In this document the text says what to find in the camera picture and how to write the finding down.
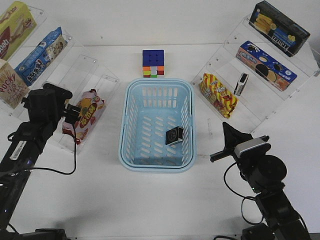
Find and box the pink strawberry snack bag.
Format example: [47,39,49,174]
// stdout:
[62,89,106,145]

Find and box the yellow red snack bag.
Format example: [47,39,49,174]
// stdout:
[199,73,238,119]

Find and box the blue orange Oreo box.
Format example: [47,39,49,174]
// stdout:
[236,40,297,92]

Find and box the left black cable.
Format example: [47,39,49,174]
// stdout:
[7,122,77,176]

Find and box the black white tissue pack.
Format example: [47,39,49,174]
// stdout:
[165,126,184,146]
[233,72,249,96]

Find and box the black lemon biscuit box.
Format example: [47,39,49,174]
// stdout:
[249,0,311,57]

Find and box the black cable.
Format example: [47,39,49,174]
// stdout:
[7,122,77,176]
[223,163,265,225]

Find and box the right black cable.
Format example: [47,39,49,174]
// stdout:
[223,163,265,225]

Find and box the light blue plastic basket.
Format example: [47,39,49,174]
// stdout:
[118,78,197,173]

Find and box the beige Pocky box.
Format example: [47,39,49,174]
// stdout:
[0,59,30,109]

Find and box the blue cookie bag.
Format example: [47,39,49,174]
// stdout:
[14,26,68,87]

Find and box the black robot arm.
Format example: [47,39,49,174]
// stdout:
[210,122,311,240]
[0,83,80,240]

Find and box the yellow green snack box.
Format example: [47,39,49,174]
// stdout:
[0,1,37,61]

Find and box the right clear acrylic shelf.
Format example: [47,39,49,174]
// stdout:
[192,16,319,142]

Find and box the large blue puzzle cube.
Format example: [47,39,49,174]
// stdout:
[142,49,165,67]

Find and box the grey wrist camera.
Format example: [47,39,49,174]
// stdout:
[234,138,271,159]

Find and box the small multicolour puzzle cube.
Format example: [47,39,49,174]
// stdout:
[142,66,165,78]

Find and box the clear acrylic shelf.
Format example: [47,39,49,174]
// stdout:
[192,16,319,142]
[0,5,121,155]

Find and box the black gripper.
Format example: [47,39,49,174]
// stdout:
[21,83,81,125]
[210,122,271,163]

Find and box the left clear acrylic shelf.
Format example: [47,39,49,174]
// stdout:
[0,5,121,155]

